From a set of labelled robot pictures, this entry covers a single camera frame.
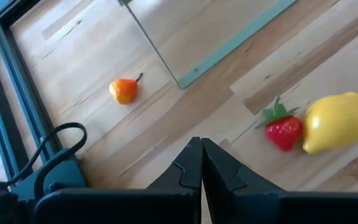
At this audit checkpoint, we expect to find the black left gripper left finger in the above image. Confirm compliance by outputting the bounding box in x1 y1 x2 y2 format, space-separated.
34 136 203 224

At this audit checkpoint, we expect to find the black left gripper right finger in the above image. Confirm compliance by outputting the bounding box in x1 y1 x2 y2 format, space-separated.
202 138 358 224

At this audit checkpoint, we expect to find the red strawberry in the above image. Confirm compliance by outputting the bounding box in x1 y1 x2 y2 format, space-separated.
255 96 304 152

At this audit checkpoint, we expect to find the small orange pear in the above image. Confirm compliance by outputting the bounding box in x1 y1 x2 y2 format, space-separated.
109 72 144 105

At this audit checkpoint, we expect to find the yellow mango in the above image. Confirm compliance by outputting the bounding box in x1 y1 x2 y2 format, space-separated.
301 91 358 156

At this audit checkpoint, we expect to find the green perforated metal shelf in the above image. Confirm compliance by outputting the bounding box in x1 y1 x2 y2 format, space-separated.
118 0 298 90

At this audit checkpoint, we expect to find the black arm base cable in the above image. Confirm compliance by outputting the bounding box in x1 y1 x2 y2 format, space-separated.
6 122 88 200

